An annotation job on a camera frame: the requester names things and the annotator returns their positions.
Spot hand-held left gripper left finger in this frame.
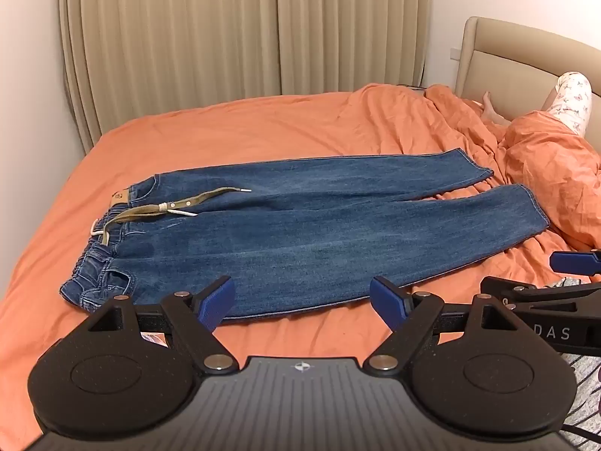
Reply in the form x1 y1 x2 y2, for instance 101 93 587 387
88 275 239 377

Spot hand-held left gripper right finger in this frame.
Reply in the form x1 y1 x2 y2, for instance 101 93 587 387
361 275 518 377

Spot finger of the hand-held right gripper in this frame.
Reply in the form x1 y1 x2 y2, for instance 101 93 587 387
550 250 601 277
480 276 601 313

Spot blue denim pants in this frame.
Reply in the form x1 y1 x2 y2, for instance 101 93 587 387
59 148 551 321

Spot grey patterned clothing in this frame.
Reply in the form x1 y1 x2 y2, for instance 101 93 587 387
540 276 601 449

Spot orange duvet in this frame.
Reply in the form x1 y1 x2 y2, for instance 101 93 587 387
425 83 601 252

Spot orange bed sheet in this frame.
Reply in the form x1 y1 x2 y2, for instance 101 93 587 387
0 83 601 437

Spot beige padded headboard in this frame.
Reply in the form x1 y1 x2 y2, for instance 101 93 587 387
455 16 601 118

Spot beige pleated curtain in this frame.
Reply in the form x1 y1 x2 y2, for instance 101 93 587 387
59 0 433 153

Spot black cable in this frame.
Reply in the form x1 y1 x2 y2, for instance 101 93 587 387
561 423 601 441

